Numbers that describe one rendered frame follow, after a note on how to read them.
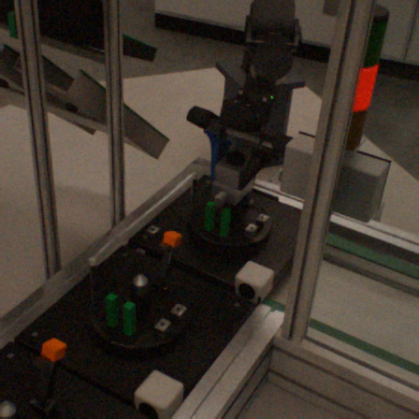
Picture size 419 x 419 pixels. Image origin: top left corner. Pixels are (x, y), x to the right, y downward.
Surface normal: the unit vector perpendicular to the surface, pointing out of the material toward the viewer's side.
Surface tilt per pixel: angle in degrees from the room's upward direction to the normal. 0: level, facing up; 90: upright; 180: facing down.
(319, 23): 90
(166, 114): 0
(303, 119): 0
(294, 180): 90
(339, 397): 90
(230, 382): 0
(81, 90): 90
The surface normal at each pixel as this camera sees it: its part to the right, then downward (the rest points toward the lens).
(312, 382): -0.50, 0.48
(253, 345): 0.06, -0.81
